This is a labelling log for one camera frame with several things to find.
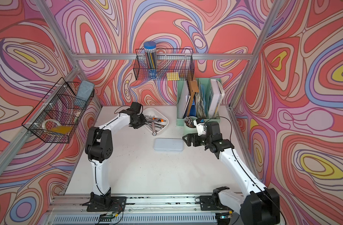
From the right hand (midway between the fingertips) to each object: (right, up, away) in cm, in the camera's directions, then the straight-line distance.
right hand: (190, 140), depth 80 cm
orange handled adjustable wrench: (-22, +12, +24) cm, 35 cm away
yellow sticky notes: (-10, +40, +11) cm, 43 cm away
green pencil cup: (0, +7, +9) cm, 11 cm away
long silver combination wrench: (-23, +3, +13) cm, 27 cm away
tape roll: (-72, +9, -14) cm, 74 cm away
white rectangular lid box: (-13, -5, +14) cm, 20 cm away
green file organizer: (+8, +26, +13) cm, 30 cm away
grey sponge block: (-63, +30, +2) cm, 69 cm away
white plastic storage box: (-23, +11, +25) cm, 35 cm away
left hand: (-30, +10, +21) cm, 38 cm away
